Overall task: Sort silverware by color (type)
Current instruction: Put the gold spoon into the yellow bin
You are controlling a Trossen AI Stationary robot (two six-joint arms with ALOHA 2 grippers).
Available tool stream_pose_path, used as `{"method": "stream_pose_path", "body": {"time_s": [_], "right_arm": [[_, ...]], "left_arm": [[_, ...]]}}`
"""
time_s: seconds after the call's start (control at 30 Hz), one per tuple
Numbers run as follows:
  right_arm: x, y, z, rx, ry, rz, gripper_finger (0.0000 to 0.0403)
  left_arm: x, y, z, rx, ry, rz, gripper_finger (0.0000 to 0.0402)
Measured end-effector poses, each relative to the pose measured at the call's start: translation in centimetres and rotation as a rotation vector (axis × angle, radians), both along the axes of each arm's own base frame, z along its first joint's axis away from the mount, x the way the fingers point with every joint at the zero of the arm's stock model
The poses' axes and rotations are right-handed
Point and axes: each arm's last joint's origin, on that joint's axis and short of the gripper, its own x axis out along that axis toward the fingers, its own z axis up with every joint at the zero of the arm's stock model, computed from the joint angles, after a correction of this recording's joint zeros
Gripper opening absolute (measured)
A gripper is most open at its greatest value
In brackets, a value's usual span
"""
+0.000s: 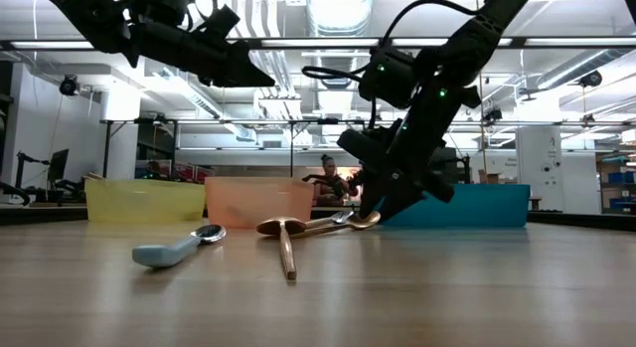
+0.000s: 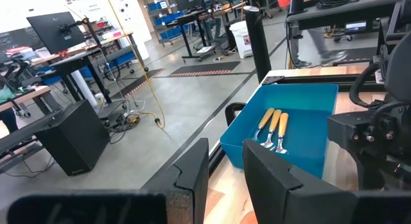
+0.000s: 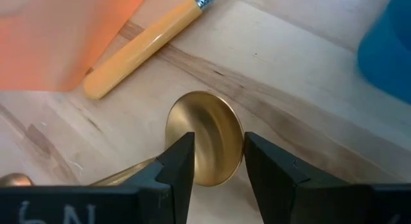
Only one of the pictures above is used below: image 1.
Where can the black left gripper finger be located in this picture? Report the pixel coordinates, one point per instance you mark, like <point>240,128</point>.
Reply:
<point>243,71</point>

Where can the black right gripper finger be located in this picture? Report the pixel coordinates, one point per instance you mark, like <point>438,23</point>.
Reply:
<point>372,198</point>
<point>402,200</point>

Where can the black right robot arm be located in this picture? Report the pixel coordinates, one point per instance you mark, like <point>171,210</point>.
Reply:
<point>477,39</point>

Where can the black background robot arm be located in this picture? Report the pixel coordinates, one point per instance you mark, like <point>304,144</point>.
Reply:
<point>318,179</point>

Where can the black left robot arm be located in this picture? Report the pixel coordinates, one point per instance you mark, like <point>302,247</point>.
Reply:
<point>89,14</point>

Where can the black computer monitor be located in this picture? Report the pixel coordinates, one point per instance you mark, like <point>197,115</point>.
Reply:
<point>459,168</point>
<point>58,163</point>

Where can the person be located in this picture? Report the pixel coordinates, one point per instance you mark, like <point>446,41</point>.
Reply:
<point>327,162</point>

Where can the cardboard box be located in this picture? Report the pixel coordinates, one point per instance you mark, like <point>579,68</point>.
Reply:
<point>491,178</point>

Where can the black ceiling spotlight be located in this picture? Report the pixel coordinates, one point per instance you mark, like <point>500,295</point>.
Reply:
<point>492,114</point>
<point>69,85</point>
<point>591,78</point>

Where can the blue plastic bin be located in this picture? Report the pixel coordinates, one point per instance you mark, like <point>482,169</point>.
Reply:
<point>487,205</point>

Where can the orange translucent plastic bin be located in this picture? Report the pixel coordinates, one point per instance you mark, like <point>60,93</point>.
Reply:
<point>258,203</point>

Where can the black overhead light bar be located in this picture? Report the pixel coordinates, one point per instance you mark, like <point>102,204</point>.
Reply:
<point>518,43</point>

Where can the yellow translucent plastic bin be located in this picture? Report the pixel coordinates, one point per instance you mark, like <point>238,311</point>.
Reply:
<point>144,200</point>

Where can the shelf with blue bins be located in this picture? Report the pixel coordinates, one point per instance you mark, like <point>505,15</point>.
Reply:
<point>618,178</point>

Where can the black metal workbench frame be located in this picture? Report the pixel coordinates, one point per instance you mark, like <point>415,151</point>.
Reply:
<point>199,121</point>

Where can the silver spiral air duct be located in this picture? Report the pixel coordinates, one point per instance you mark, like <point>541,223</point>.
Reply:
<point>571,68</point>
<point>338,19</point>

